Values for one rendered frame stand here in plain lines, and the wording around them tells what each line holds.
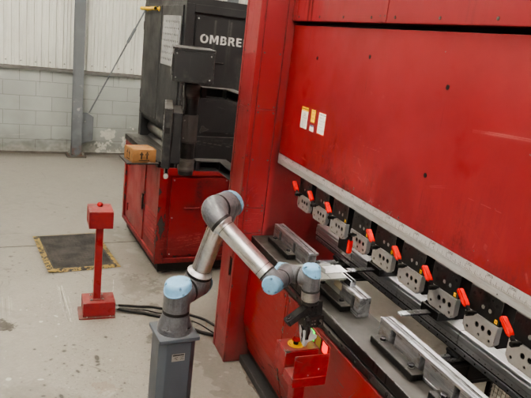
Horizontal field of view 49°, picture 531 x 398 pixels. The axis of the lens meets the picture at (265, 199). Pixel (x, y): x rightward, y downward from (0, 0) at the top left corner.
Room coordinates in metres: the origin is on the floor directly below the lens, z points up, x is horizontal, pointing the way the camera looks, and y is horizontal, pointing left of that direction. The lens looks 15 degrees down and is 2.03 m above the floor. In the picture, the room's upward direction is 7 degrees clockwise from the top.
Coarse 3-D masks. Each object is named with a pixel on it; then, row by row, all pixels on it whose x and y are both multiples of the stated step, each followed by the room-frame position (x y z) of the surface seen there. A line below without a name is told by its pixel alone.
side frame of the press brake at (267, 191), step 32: (256, 0) 3.44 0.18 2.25; (288, 0) 3.40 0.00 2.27; (256, 32) 3.38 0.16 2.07; (288, 32) 3.41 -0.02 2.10; (256, 64) 3.34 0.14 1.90; (288, 64) 3.42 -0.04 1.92; (256, 96) 3.35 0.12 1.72; (256, 128) 3.36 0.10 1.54; (256, 160) 3.37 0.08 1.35; (256, 192) 3.38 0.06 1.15; (288, 192) 3.46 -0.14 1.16; (256, 224) 3.39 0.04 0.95; (288, 224) 3.47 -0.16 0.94; (224, 256) 3.50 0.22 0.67; (320, 256) 3.57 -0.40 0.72; (224, 288) 3.44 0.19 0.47; (224, 320) 3.38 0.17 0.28; (224, 352) 3.34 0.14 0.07
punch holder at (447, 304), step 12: (432, 276) 1.98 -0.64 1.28; (444, 276) 1.93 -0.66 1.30; (456, 276) 1.88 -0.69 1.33; (444, 288) 1.92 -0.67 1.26; (456, 288) 1.86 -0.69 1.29; (468, 288) 1.87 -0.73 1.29; (432, 300) 1.96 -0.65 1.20; (444, 300) 1.92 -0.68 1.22; (456, 300) 1.85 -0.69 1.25; (444, 312) 1.89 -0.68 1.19; (456, 312) 1.85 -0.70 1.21
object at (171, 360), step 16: (160, 336) 2.21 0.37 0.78; (192, 336) 2.24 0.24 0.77; (160, 352) 2.20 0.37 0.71; (176, 352) 2.21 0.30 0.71; (192, 352) 2.26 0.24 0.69; (160, 368) 2.19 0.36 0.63; (176, 368) 2.21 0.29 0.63; (192, 368) 2.27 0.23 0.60; (160, 384) 2.19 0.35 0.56; (176, 384) 2.21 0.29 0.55
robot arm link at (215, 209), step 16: (208, 208) 2.22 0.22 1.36; (224, 208) 2.23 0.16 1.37; (208, 224) 2.20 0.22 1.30; (224, 224) 2.18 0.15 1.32; (224, 240) 2.17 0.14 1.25; (240, 240) 2.15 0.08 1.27; (240, 256) 2.14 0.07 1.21; (256, 256) 2.12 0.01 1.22; (256, 272) 2.10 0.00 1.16; (272, 272) 2.09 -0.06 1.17; (272, 288) 2.05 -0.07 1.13
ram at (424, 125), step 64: (320, 64) 3.06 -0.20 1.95; (384, 64) 2.50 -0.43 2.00; (448, 64) 2.12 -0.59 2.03; (512, 64) 1.84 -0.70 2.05; (384, 128) 2.43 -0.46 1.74; (448, 128) 2.06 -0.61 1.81; (512, 128) 1.79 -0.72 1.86; (384, 192) 2.35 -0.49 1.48; (448, 192) 2.00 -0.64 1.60; (512, 192) 1.73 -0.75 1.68; (512, 256) 1.68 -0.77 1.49
